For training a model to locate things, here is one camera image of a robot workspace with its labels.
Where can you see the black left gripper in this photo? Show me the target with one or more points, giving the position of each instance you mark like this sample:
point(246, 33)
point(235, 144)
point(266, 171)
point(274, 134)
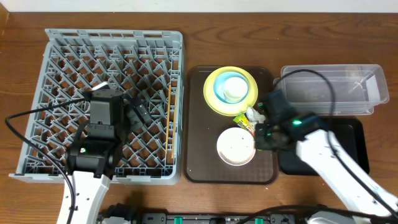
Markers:
point(135, 121)

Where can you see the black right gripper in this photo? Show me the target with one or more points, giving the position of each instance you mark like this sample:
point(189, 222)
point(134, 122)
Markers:
point(265, 128)

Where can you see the white tissue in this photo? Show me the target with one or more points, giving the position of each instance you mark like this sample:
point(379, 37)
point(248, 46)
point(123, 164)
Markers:
point(255, 117)

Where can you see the yellow green snack wrapper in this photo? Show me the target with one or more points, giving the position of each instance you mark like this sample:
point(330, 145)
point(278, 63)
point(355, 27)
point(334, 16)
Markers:
point(242, 121)

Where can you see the white rice bowl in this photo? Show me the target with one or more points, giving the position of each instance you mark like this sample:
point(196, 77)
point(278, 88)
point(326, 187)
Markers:
point(235, 146)

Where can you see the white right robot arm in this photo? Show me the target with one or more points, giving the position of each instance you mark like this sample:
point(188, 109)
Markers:
point(317, 146)

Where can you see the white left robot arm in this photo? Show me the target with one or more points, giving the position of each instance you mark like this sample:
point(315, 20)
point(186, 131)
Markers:
point(82, 204)

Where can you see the left wooden chopstick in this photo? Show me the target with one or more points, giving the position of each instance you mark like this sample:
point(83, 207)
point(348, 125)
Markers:
point(168, 119)

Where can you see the wooden chopstick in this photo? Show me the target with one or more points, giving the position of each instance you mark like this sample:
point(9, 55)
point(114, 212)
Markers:
point(174, 125)
point(168, 119)

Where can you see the right wooden chopstick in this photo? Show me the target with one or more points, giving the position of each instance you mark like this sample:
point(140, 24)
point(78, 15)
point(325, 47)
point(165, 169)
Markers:
point(174, 125)

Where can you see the grey plastic dish rack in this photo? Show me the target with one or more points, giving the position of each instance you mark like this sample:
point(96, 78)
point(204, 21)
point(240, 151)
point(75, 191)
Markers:
point(140, 63)

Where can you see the clear plastic bin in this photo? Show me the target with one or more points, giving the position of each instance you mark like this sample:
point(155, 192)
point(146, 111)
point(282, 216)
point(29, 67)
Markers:
point(358, 87)

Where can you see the white cup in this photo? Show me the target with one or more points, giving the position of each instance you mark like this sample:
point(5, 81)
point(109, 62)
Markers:
point(235, 89)

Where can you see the yellow plate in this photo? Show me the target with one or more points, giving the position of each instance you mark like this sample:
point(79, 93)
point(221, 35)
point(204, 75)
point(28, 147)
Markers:
point(224, 108)

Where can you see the black tray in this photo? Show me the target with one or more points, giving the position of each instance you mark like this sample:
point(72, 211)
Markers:
point(350, 134)

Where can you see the light blue bowl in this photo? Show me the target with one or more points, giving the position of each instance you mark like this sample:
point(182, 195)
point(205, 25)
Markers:
point(219, 84)

